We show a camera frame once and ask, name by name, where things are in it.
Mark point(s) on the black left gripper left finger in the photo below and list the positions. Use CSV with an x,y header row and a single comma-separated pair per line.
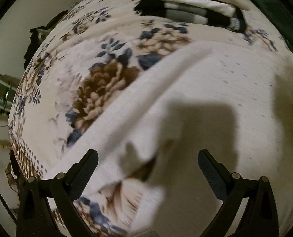
x,y
35,216

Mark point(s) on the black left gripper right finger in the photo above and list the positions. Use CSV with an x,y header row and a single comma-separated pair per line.
x,y
260,217

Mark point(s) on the white knit garment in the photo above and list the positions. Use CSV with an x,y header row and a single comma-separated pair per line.
x,y
235,102

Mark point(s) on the folded striped clothes stack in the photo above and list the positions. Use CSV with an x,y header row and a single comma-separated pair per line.
x,y
203,12

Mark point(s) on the green metal shelf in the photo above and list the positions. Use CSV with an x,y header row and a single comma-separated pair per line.
x,y
7,94

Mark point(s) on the black object beside bed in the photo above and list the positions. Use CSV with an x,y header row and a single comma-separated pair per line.
x,y
39,34

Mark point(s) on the floral bed blanket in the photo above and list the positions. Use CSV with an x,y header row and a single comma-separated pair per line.
x,y
92,57

